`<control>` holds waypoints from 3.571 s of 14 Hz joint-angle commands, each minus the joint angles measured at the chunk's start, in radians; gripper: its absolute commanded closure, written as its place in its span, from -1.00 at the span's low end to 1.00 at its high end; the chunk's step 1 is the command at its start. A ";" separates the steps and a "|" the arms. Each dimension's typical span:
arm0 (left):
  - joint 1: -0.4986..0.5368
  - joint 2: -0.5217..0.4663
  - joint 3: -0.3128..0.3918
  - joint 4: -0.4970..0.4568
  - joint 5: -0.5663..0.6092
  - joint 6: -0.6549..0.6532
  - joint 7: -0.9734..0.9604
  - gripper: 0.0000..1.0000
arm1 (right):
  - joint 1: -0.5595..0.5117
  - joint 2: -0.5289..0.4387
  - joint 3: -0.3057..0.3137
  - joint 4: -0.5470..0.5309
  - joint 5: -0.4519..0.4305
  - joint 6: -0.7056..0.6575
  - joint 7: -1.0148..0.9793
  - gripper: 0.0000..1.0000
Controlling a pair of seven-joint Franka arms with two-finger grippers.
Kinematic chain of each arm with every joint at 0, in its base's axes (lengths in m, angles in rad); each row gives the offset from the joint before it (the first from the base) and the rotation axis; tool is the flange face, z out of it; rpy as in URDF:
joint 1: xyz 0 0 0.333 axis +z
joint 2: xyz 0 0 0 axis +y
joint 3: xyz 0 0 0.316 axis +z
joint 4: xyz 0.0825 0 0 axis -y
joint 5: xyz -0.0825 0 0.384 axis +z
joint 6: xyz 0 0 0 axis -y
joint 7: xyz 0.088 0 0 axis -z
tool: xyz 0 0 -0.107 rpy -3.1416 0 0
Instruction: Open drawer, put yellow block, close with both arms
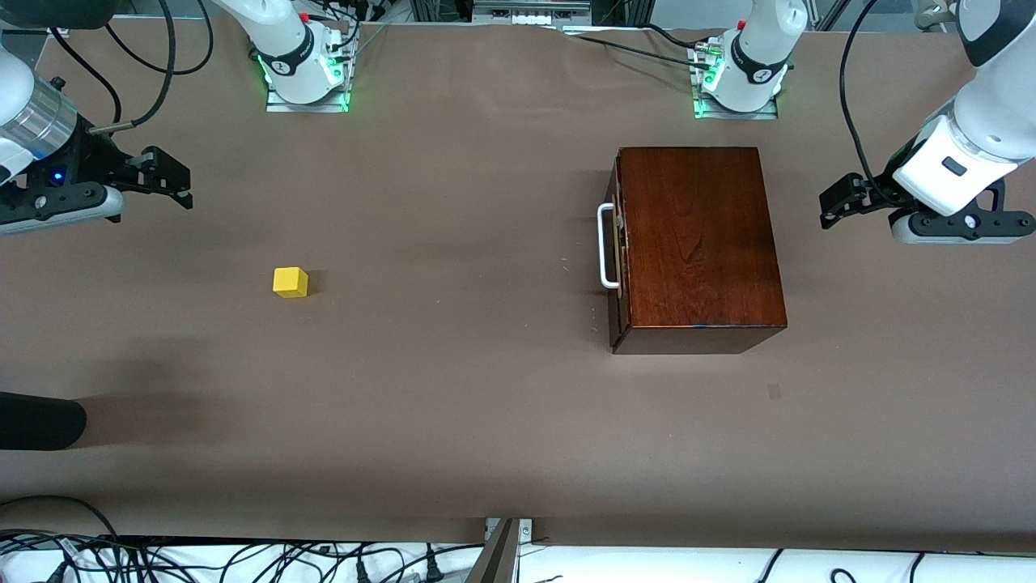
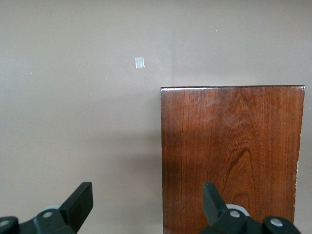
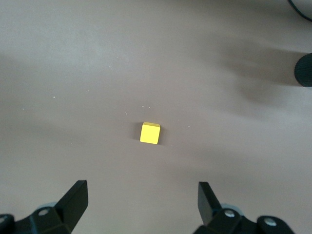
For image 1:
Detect yellow cube block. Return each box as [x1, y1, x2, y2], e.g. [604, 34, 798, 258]
[273, 266, 310, 300]

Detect wooden drawer with white handle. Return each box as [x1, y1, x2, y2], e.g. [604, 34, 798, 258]
[597, 150, 632, 334]

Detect dark brown wooden cabinet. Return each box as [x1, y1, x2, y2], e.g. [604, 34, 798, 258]
[609, 147, 788, 355]

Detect black ribbed cylinder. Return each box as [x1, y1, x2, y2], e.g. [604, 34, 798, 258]
[0, 391, 87, 451]

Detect brown table cover mat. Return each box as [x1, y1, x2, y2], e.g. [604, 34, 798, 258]
[0, 20, 1036, 555]

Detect grey control box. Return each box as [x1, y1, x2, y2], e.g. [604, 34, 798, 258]
[472, 0, 593, 27]

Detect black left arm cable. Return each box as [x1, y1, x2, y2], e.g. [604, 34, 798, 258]
[839, 0, 893, 189]

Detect thin black cable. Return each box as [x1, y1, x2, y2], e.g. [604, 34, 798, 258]
[47, 28, 124, 126]

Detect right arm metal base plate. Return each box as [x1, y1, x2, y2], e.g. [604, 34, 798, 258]
[265, 32, 351, 113]

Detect black right base cables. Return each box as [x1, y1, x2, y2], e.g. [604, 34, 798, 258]
[299, 0, 391, 59]

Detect black base cables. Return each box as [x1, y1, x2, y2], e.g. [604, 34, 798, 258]
[558, 24, 723, 70]
[299, 0, 391, 59]

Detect black left base cables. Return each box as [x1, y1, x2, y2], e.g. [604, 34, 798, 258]
[558, 24, 723, 70]

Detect black arched cable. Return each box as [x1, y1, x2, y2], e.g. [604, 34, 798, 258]
[0, 495, 122, 542]

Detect black cable with white label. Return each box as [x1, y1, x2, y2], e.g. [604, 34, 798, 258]
[0, 530, 189, 583]

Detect black tangled cable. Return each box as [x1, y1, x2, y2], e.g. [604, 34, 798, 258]
[186, 541, 342, 583]

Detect black cable with plug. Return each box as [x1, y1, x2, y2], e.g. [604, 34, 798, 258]
[340, 543, 488, 583]

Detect grey metal post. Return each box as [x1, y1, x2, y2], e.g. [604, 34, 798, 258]
[465, 518, 520, 583]

